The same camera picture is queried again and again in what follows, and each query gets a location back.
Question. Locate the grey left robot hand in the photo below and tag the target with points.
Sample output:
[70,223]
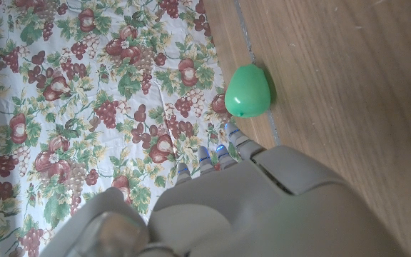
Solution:
[262,207]

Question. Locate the green ball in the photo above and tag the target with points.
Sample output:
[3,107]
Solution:
[247,91]

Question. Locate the floral fruit print backdrop cloth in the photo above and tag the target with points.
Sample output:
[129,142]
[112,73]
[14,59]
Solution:
[84,107]

